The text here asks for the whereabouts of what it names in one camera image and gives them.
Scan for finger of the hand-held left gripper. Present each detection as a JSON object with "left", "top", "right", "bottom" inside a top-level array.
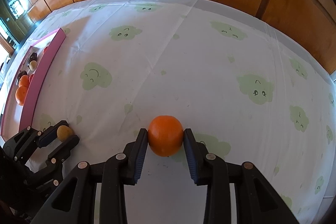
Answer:
[
  {"left": 36, "top": 120, "right": 69, "bottom": 148},
  {"left": 46, "top": 134, "right": 80, "bottom": 166}
]

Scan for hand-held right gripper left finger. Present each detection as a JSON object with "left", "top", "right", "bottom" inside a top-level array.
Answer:
[{"left": 31, "top": 128, "right": 149, "bottom": 224}]

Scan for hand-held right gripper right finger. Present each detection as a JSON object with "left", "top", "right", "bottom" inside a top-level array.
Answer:
[{"left": 183, "top": 128, "right": 300, "bottom": 224}]

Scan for orange with twig stem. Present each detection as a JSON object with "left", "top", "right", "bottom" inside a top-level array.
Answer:
[{"left": 15, "top": 86, "right": 29, "bottom": 106}]

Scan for pink white shallow tray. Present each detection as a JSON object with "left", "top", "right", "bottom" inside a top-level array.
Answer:
[{"left": 0, "top": 28, "right": 66, "bottom": 136}]

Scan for white cloud-print tablecloth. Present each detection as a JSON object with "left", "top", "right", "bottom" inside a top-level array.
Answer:
[{"left": 0, "top": 0, "right": 336, "bottom": 224}]

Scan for wooden glass-pane door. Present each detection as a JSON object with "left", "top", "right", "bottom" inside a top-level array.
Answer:
[{"left": 0, "top": 0, "right": 34, "bottom": 43}]

